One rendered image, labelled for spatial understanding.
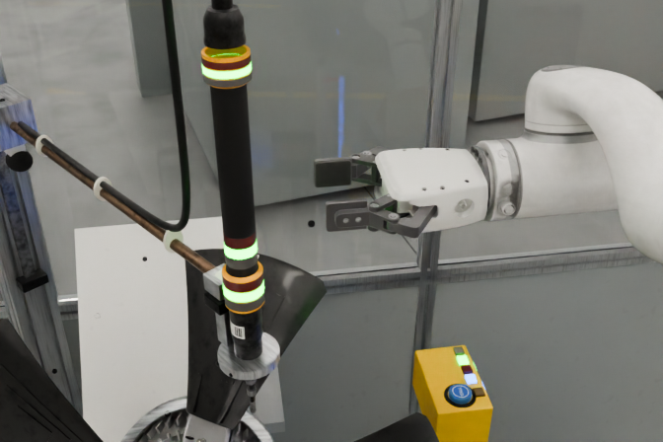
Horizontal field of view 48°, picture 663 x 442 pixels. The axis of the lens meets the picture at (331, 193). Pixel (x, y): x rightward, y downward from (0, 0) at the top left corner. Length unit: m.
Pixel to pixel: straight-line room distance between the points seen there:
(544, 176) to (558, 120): 0.06
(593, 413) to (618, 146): 1.66
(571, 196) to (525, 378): 1.34
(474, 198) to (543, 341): 1.30
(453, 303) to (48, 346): 0.91
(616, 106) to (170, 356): 0.83
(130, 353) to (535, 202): 0.74
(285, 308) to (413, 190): 0.33
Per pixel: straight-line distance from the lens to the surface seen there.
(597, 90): 0.73
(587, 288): 1.96
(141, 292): 1.27
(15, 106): 1.25
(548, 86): 0.77
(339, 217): 0.71
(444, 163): 0.77
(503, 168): 0.76
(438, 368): 1.41
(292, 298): 0.99
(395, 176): 0.75
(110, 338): 1.28
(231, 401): 1.01
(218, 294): 0.83
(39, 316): 1.59
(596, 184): 0.80
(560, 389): 2.17
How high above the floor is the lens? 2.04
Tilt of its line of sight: 31 degrees down
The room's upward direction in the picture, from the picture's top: straight up
